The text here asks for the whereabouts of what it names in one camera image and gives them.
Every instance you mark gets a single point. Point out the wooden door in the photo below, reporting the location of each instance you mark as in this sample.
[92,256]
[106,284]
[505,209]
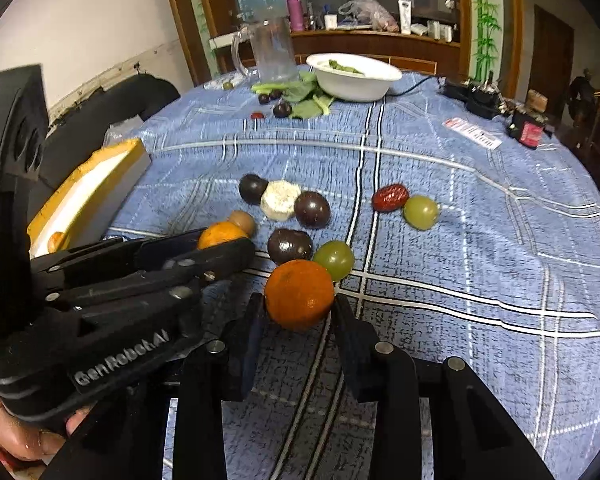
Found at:
[552,60]

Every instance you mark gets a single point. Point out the green vegetable leaves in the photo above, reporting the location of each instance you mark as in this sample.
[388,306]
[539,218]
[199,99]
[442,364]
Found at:
[305,107]

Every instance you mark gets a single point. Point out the blue plaid tablecloth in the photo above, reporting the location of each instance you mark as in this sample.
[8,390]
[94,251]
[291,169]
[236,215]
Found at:
[480,260]

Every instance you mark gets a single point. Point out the brown round fruit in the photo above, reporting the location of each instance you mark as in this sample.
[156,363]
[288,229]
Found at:
[244,220]

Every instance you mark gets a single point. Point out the red jujube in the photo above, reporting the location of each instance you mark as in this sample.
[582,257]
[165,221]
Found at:
[390,197]

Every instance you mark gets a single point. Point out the red and black device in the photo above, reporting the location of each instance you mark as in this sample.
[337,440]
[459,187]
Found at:
[529,127]

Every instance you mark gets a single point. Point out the purple bottle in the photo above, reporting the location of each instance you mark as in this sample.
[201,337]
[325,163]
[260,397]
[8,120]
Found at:
[295,10]

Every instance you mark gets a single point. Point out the person's left hand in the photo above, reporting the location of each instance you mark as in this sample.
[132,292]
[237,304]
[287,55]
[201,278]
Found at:
[25,442]

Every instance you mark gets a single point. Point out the white paper label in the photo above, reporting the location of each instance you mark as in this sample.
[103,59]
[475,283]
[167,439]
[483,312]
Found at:
[472,132]

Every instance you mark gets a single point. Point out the small brown box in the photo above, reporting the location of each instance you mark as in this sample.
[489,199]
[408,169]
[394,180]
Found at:
[536,100]

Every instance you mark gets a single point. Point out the dark purple plum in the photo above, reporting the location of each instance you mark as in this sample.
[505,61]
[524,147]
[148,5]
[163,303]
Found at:
[289,246]
[251,187]
[311,209]

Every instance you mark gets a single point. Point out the clear plastic bag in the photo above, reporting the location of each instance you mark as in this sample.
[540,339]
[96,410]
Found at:
[372,12]

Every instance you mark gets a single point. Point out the yellow and white box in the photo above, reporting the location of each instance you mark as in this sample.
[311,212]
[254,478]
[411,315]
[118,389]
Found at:
[105,170]

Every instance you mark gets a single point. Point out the small mandarin orange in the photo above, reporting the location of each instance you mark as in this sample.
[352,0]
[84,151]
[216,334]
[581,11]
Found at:
[222,236]

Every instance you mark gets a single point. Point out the wooden cabinet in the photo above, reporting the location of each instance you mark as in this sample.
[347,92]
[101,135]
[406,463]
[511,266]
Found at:
[430,62]

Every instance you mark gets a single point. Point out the black charger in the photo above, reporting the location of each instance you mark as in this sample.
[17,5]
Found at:
[467,97]

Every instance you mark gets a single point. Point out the wooden chair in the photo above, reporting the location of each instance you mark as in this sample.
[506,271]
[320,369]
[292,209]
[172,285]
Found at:
[592,110]

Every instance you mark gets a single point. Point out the green leaves in bowl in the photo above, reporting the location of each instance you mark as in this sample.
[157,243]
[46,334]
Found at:
[341,66]

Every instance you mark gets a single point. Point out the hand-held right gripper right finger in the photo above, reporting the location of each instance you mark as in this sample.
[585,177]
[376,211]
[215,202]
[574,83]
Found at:
[349,347]

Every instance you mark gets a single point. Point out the black sofa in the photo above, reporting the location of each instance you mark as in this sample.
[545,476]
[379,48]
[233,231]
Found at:
[130,95]

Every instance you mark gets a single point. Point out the small white cup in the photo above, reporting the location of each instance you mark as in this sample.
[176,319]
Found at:
[330,21]

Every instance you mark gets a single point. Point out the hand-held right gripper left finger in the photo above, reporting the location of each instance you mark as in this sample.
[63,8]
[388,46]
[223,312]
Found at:
[252,342]

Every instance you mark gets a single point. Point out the glass mug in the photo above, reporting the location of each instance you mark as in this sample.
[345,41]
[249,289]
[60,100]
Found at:
[275,50]

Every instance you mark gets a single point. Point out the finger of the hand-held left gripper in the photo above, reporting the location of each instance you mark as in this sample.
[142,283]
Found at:
[165,249]
[215,260]

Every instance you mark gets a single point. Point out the white bowl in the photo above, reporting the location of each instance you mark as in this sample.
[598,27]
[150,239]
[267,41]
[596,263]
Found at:
[355,85]

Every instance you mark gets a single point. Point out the white peeled fruit chunk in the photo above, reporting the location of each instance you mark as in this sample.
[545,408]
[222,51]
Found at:
[280,201]

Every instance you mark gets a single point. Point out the large mandarin orange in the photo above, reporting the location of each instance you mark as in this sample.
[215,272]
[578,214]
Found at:
[297,295]

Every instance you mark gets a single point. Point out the white tube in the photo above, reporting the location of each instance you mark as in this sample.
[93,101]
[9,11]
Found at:
[405,17]

